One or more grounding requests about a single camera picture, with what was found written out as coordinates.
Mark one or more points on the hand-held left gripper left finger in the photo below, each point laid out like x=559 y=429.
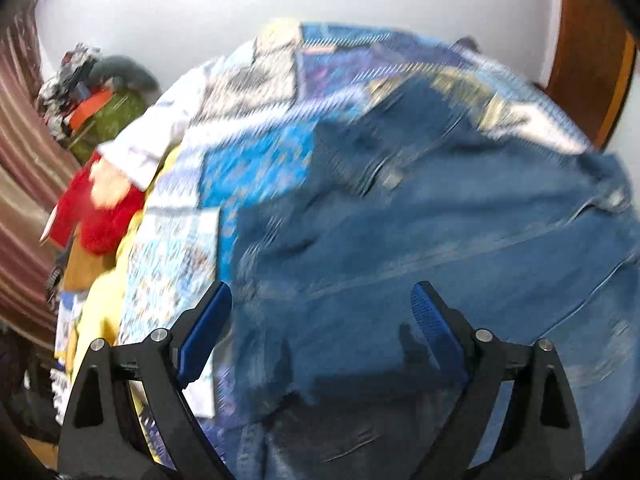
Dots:
x=205 y=330

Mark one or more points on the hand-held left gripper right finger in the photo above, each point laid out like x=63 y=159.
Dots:
x=432 y=325

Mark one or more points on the blue denim jeans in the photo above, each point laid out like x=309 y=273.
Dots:
x=450 y=220

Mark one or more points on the yellow cloth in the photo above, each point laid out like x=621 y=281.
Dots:
x=102 y=300

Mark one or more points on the brown cardboard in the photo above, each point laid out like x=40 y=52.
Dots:
x=82 y=270

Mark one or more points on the red plush toy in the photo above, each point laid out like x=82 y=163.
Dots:
x=110 y=220

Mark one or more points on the patchwork printed blanket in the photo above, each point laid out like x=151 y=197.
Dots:
x=260 y=160

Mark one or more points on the black bag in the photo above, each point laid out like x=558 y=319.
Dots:
x=30 y=390

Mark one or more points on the white cloth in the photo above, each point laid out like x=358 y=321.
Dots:
x=150 y=135

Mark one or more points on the green patterned bag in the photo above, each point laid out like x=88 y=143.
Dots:
x=115 y=115

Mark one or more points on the striped maroon curtain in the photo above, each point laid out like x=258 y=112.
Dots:
x=25 y=170

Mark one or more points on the orange box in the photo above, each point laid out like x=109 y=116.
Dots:
x=87 y=107

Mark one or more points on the grey cloth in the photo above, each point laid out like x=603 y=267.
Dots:
x=125 y=70

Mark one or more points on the pile of patterned clutter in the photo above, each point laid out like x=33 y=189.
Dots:
x=70 y=70

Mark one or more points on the wooden headboard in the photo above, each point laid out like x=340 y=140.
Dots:
x=585 y=35

